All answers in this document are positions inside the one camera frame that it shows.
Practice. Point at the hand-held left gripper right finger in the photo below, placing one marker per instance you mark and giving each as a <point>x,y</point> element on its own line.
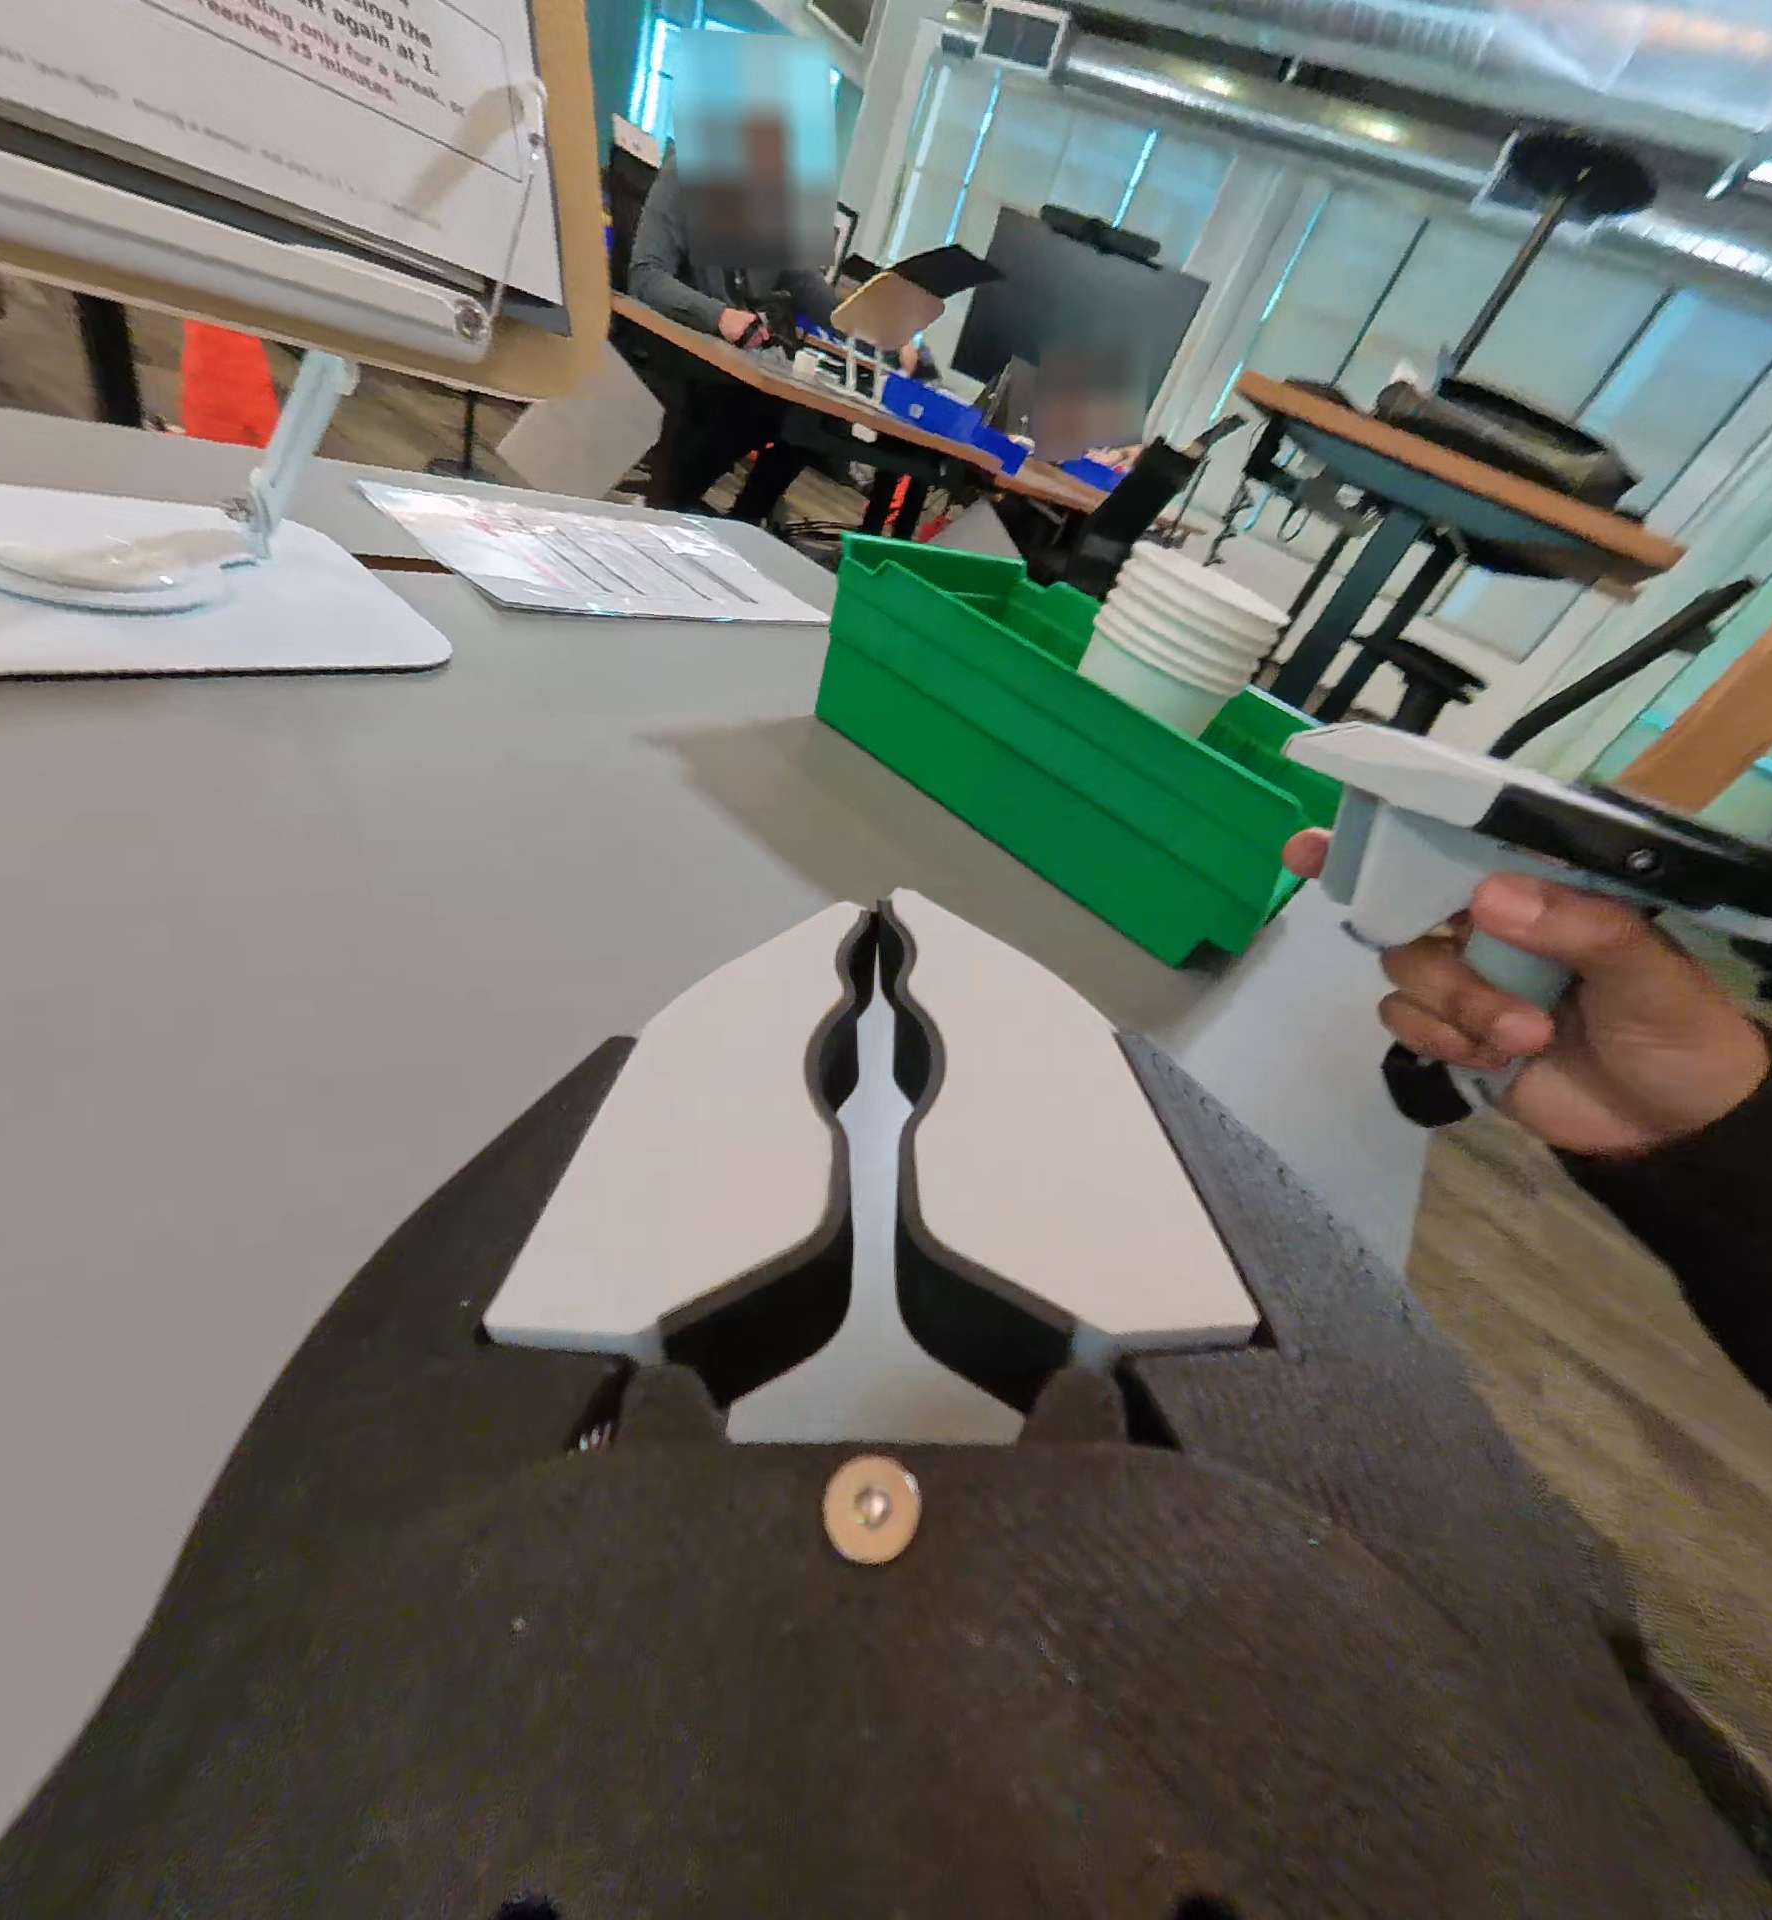
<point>1080,1186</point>

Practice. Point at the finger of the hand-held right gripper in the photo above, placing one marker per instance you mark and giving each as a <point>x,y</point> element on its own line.
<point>1411,773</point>

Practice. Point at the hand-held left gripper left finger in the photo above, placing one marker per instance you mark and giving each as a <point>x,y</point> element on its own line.
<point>661,1186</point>

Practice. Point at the stack of nested paper cups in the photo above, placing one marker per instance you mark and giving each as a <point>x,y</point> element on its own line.
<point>1170,660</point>

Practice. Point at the green plastic bin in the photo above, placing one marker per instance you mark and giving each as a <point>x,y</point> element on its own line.
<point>1006,750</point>

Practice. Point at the person's right forearm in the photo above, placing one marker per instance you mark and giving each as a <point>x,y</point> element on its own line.
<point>1756,1246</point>

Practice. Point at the black-legged standing desk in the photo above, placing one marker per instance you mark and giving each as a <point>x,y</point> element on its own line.
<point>1425,466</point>

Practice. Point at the grey desk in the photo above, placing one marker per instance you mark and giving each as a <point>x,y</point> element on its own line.
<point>300,901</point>

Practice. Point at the wooden desk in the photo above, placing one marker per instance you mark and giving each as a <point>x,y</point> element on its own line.
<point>766,382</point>

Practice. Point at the person's right hand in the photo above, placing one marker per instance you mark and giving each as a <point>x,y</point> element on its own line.
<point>1651,1050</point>

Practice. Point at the black office chair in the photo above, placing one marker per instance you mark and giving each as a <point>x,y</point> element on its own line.
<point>1134,510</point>
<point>1621,676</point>

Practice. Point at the black bag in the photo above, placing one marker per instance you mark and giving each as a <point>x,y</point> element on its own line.
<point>1515,435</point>

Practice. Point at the black computer monitor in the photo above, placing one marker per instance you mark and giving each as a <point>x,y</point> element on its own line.
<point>1080,301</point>

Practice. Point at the blue plastic bin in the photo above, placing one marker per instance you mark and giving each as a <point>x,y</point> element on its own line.
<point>946,421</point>

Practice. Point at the laminated paper sheet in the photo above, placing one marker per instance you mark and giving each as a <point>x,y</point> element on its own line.
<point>586,548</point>

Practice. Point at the round wooden board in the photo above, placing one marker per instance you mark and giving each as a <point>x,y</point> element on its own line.
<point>900,301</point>

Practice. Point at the grey panel on stand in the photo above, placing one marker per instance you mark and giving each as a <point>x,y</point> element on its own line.
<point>578,428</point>

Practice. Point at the white board stand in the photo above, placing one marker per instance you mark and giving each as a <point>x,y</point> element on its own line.
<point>151,614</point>

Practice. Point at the orange traffic cone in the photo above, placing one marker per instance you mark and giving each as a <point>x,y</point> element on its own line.
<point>227,382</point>

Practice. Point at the wooden post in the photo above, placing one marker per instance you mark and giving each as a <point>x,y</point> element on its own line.
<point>1741,691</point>

